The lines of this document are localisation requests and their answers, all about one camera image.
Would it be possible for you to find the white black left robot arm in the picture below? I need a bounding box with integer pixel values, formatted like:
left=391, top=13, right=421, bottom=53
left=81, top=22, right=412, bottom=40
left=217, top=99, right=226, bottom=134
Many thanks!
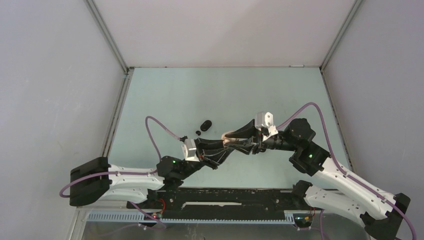
left=59, top=138, right=234, bottom=208

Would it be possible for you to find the aluminium frame rail right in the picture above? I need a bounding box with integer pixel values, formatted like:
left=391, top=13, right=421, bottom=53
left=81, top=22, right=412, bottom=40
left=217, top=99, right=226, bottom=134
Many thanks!
left=319, top=0, right=366, bottom=170

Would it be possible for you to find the beige earbud charging case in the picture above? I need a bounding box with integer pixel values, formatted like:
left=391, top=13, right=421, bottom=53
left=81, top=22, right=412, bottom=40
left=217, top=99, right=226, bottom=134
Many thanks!
left=221, top=131, right=245, bottom=146

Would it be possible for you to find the aluminium frame rail left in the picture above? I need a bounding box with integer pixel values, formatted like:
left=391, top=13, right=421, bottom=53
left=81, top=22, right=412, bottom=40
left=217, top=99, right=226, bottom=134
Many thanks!
left=84, top=0, right=134, bottom=157

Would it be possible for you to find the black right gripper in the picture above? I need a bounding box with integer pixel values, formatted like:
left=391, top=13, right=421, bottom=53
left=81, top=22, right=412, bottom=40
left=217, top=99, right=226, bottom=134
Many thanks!
left=224, top=118, right=298, bottom=155

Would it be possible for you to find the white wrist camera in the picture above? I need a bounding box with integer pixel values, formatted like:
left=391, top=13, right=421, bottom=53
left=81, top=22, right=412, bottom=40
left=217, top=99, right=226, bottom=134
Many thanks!
left=181, top=138, right=200, bottom=162
left=254, top=112, right=278, bottom=141

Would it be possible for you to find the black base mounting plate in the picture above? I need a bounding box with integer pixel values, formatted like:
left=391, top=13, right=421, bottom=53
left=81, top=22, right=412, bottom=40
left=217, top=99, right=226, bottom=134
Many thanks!
left=126, top=187, right=319, bottom=221

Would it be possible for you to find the grey slotted cable duct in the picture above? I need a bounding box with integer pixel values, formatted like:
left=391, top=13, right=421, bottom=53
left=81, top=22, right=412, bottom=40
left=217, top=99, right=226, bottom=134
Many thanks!
left=86, top=211, right=296, bottom=225

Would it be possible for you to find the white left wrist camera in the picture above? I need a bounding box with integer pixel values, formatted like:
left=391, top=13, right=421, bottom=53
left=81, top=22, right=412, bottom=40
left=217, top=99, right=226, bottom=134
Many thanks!
left=181, top=138, right=200, bottom=162

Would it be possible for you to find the black earbud case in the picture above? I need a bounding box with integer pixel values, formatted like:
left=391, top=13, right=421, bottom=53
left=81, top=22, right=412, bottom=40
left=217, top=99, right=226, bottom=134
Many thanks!
left=200, top=120, right=212, bottom=132

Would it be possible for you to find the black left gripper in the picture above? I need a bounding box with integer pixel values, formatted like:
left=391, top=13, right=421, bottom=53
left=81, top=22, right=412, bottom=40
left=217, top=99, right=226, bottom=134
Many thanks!
left=177, top=137, right=235, bottom=180

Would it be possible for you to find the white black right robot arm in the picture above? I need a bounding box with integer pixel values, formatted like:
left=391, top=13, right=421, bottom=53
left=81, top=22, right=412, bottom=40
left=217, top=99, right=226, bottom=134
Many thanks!
left=221, top=118, right=411, bottom=240

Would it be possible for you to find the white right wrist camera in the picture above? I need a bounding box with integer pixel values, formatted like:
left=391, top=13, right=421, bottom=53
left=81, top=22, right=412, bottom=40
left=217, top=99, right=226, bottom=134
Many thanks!
left=254, top=112, right=278, bottom=141

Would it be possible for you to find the aluminium frame rail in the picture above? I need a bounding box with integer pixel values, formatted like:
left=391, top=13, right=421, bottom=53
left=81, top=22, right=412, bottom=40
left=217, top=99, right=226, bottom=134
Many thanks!
left=319, top=0, right=366, bottom=170
left=84, top=0, right=134, bottom=157

